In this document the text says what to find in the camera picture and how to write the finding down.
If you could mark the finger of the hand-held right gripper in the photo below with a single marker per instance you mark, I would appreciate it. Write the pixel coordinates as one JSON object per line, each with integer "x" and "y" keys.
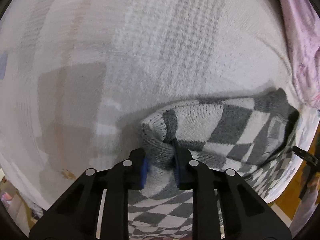
{"x": 303, "y": 155}

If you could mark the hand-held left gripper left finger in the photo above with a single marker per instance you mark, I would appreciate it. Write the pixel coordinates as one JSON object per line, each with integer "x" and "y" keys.
{"x": 136, "y": 170}

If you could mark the grey white checkered cardigan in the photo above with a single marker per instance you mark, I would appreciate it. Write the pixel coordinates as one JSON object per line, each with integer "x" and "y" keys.
{"x": 212, "y": 120}

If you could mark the purple floral quilt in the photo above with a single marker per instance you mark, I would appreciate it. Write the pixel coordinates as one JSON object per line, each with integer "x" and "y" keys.
{"x": 300, "y": 30}

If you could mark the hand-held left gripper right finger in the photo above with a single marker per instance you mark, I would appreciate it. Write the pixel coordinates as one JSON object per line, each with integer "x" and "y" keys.
{"x": 183, "y": 172}

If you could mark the white patterned bed sheet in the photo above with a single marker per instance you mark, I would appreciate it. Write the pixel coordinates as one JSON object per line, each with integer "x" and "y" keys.
{"x": 150, "y": 42}

